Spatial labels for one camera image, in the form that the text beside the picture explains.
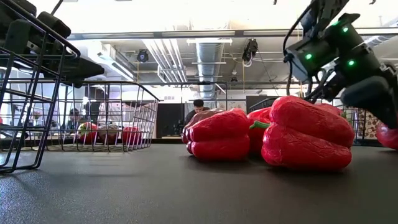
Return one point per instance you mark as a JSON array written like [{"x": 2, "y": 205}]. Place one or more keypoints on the red bell pepper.
[
  {"x": 308, "y": 137},
  {"x": 388, "y": 137},
  {"x": 217, "y": 137}
]

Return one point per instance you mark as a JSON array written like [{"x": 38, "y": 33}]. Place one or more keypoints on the black table mat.
[{"x": 186, "y": 193}]

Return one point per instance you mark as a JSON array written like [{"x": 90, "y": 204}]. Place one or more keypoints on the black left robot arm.
[{"x": 18, "y": 34}]

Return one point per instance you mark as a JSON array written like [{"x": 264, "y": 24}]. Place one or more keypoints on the person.
[
  {"x": 197, "y": 105},
  {"x": 74, "y": 115}
]

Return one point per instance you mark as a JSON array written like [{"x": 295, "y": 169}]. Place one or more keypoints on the red tomato green calyx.
[{"x": 256, "y": 140}]

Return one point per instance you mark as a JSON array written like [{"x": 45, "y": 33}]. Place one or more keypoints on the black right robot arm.
[{"x": 360, "y": 46}]

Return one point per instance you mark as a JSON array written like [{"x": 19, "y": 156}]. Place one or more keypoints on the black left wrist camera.
[{"x": 54, "y": 25}]

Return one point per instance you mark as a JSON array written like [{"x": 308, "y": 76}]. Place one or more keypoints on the silver ceiling duct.
[{"x": 210, "y": 53}]

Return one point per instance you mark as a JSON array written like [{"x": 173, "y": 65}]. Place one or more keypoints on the grey overhead frame beam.
[{"x": 199, "y": 33}]

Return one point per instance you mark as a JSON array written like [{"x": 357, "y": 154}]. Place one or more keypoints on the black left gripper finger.
[{"x": 81, "y": 71}]

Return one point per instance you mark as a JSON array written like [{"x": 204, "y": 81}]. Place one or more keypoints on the black hanging overhead camera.
[{"x": 250, "y": 48}]

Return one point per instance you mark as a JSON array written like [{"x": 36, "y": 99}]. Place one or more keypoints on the white ceiling light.
[{"x": 210, "y": 41}]

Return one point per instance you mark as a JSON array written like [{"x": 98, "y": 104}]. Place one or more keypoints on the black ceiling spotlight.
[{"x": 142, "y": 56}]

